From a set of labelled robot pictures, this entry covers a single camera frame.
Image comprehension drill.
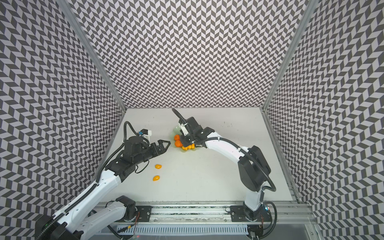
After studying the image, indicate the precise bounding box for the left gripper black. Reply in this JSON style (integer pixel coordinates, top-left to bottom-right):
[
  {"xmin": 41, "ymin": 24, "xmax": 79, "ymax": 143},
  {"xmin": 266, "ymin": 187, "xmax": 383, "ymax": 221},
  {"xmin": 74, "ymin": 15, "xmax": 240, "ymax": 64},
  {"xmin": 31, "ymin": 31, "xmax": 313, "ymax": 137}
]
[{"xmin": 134, "ymin": 139, "xmax": 171, "ymax": 166}]

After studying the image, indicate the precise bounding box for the green wavy glass bowl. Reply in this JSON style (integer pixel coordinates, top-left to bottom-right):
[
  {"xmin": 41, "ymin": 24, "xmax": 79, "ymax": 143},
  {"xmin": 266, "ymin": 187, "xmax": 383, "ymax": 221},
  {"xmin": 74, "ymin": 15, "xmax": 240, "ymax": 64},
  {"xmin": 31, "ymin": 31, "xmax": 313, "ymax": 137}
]
[{"xmin": 173, "ymin": 127, "xmax": 197, "ymax": 151}]

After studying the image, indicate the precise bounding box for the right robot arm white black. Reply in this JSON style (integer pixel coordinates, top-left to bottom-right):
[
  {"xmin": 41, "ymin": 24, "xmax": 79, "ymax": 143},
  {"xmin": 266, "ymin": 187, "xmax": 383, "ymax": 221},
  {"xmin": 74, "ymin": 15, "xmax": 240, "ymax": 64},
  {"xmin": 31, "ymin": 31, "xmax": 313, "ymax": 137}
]
[{"xmin": 179, "ymin": 117, "xmax": 277, "ymax": 222}]

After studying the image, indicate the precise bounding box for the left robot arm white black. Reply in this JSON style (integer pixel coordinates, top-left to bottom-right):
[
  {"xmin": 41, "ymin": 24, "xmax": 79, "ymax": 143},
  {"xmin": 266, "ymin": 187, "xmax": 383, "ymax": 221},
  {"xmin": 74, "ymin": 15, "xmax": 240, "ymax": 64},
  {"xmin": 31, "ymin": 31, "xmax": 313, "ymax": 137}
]
[{"xmin": 35, "ymin": 136, "xmax": 171, "ymax": 240}]

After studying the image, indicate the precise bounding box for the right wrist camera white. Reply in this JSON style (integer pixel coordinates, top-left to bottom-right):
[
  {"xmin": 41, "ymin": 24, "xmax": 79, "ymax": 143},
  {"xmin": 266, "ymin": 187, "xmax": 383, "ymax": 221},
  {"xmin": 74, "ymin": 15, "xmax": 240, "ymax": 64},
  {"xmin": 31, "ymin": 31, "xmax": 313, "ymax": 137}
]
[{"xmin": 179, "ymin": 123, "xmax": 189, "ymax": 136}]

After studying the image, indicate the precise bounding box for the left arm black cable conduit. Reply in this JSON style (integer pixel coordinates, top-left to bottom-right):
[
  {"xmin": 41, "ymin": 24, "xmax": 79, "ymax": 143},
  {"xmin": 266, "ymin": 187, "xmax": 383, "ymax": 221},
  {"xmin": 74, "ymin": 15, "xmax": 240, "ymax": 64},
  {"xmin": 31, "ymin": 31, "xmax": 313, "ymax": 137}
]
[{"xmin": 34, "ymin": 120, "xmax": 145, "ymax": 240}]

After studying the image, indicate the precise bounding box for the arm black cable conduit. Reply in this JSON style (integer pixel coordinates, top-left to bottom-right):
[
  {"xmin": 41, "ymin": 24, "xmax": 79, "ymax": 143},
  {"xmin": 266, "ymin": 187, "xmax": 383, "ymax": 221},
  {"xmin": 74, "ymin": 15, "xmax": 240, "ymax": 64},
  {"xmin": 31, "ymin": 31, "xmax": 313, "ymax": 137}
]
[
  {"xmin": 34, "ymin": 120, "xmax": 145, "ymax": 240},
  {"xmin": 171, "ymin": 108, "xmax": 277, "ymax": 193}
]

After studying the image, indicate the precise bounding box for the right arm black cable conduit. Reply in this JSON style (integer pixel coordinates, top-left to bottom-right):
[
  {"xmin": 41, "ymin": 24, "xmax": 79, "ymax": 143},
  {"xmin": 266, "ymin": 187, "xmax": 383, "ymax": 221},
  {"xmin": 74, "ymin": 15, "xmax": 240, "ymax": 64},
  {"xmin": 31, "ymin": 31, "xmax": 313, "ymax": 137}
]
[{"xmin": 171, "ymin": 108, "xmax": 277, "ymax": 193}]

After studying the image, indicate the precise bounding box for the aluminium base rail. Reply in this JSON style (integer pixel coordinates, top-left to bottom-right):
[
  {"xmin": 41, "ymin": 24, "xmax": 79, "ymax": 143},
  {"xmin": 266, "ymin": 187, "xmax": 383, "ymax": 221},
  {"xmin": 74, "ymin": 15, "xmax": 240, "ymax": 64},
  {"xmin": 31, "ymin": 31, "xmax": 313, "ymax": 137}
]
[{"xmin": 64, "ymin": 201, "xmax": 319, "ymax": 240}]

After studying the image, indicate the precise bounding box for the left corner aluminium post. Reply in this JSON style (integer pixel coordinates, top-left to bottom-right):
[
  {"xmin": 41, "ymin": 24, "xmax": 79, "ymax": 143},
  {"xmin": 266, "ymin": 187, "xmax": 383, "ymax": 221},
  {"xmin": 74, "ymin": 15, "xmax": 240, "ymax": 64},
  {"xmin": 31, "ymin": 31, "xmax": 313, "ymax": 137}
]
[{"xmin": 56, "ymin": 0, "xmax": 127, "ymax": 112}]

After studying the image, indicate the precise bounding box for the corner aluminium post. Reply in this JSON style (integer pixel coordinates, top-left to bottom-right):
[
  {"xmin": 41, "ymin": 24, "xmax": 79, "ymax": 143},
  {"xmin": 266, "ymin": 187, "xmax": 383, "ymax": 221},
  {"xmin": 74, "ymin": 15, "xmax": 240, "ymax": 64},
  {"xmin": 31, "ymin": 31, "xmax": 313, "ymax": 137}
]
[
  {"xmin": 262, "ymin": 0, "xmax": 319, "ymax": 112},
  {"xmin": 56, "ymin": 0, "xmax": 127, "ymax": 112}
]

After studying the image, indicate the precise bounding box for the right corner aluminium post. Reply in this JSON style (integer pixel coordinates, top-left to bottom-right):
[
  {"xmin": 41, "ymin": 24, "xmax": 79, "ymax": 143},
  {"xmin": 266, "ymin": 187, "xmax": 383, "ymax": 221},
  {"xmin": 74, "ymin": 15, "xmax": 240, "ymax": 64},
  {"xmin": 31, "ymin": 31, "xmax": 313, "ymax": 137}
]
[{"xmin": 262, "ymin": 0, "xmax": 319, "ymax": 112}]

